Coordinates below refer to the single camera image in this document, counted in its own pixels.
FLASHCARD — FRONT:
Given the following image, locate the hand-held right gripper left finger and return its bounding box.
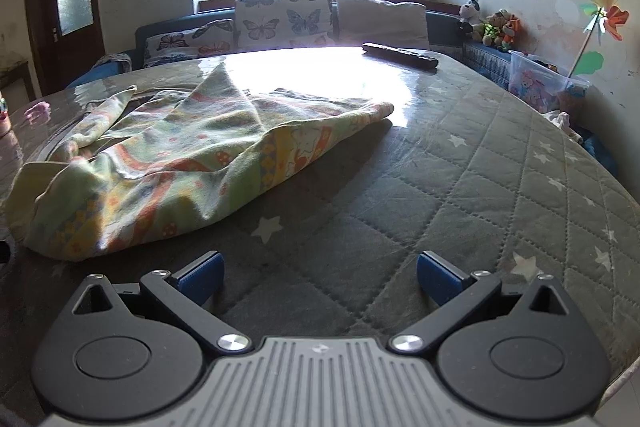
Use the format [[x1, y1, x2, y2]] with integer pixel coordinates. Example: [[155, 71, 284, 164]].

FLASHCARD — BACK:
[[71, 250, 252, 355]]

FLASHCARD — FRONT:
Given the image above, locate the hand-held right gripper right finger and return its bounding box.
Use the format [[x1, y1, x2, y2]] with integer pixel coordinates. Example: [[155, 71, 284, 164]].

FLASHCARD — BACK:
[[390, 250, 571, 355]]

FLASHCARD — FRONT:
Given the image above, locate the patterned pastel flannel shirt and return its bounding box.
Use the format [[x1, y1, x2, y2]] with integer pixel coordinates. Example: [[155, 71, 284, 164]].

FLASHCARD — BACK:
[[2, 67, 396, 263]]

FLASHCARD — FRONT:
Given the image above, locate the white crumpled cloth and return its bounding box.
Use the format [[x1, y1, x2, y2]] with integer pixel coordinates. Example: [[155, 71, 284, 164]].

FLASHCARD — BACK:
[[545, 111, 583, 142]]

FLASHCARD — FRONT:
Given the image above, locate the clear plastic storage box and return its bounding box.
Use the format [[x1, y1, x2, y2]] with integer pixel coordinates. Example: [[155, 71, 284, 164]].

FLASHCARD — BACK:
[[507, 49, 593, 112]]

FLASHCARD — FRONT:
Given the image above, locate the black remote control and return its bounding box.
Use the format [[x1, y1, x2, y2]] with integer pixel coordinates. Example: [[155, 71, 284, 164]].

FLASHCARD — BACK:
[[361, 42, 440, 70]]

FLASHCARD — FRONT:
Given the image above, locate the blue cloth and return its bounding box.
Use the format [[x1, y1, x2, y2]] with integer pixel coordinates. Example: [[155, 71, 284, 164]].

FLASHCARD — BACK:
[[67, 59, 133, 90]]

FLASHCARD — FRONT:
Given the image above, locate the grey striped cloth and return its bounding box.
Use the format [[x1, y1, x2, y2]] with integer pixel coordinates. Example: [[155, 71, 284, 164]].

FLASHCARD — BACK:
[[92, 52, 133, 68]]

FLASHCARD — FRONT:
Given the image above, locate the long butterfly print cushion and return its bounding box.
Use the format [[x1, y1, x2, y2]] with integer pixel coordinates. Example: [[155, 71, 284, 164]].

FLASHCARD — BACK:
[[144, 19, 238, 68]]

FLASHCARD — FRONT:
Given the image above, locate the dark blue sofa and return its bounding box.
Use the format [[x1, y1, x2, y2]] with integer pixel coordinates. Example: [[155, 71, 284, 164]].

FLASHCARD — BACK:
[[67, 0, 516, 90]]

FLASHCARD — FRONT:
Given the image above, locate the brown plush bear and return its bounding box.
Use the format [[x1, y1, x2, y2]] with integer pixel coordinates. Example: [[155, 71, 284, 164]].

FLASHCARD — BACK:
[[482, 9, 508, 48]]

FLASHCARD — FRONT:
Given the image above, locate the orange plush toy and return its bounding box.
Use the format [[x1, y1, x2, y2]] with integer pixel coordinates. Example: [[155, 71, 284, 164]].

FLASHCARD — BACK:
[[500, 14, 526, 52]]

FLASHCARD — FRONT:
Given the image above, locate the plain beige cushion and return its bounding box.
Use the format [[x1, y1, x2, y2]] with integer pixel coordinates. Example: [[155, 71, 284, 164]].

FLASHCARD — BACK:
[[336, 0, 431, 50]]

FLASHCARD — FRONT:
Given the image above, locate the black and white plush toy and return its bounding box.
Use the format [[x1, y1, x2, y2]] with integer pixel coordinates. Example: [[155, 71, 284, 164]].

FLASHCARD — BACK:
[[459, 0, 483, 40]]

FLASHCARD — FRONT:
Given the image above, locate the square butterfly print cushion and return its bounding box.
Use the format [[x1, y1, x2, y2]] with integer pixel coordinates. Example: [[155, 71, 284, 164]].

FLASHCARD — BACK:
[[235, 0, 336, 52]]

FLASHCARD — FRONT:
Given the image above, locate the small wooden side table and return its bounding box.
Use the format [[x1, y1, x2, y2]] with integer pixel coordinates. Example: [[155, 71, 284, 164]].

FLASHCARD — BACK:
[[0, 59, 37, 105]]

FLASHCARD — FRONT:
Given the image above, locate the colourful paper pinwheel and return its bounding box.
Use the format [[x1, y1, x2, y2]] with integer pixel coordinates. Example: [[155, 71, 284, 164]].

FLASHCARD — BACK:
[[570, 0, 631, 80]]

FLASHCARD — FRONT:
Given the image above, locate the dark wooden glass-panel door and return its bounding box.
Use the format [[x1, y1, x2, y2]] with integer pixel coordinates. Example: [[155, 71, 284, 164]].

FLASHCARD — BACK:
[[24, 0, 106, 100]]

